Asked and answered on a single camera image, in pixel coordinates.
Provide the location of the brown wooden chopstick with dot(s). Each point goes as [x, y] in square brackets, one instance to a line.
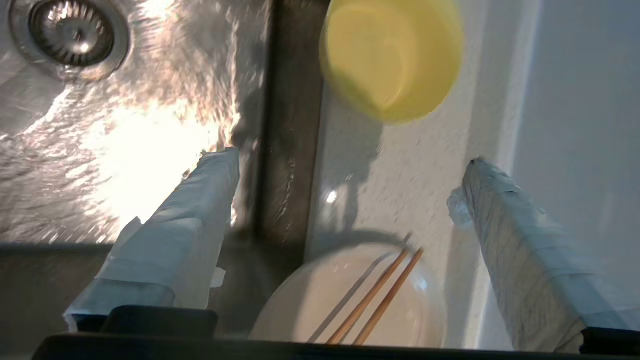
[387, 300]
[367, 300]

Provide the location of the stainless steel sink basin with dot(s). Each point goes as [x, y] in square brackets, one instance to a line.
[100, 150]

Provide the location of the yellow plastic bowl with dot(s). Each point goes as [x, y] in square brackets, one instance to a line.
[390, 55]

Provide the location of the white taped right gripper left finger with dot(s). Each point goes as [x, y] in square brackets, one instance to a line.
[170, 240]

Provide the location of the round metal drain strainer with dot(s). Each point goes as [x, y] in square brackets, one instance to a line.
[72, 32]

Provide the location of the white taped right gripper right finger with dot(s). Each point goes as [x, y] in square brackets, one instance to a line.
[530, 250]

